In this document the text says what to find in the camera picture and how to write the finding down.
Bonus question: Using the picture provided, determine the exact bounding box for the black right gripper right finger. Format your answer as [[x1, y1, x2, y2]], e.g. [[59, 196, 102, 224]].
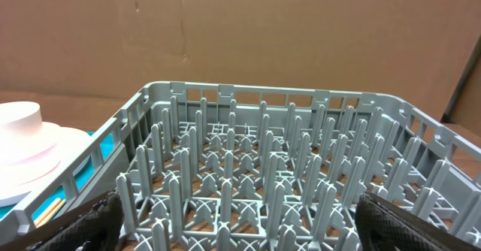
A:
[[355, 192, 480, 251]]

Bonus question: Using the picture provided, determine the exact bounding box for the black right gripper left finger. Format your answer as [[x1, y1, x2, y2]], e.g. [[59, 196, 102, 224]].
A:
[[1, 190, 124, 251]]

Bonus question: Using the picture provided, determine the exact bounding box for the wooden chopstick right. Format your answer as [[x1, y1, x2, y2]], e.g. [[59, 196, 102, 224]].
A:
[[36, 199, 66, 228]]

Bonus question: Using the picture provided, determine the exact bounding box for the teal plastic serving tray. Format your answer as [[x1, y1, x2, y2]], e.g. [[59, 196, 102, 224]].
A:
[[1, 135, 113, 220]]

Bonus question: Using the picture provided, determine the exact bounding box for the pink round plate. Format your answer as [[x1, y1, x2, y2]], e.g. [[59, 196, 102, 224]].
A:
[[1, 122, 91, 207]]

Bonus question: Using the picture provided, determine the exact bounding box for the small pink saucer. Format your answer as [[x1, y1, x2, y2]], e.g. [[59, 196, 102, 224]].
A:
[[1, 122, 61, 186]]

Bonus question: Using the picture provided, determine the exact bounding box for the grey plastic dish rack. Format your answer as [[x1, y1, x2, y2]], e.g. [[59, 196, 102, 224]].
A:
[[1, 81, 480, 250]]

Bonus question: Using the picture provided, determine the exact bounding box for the pale green cup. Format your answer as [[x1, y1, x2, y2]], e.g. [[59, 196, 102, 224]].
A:
[[1, 101, 43, 143]]

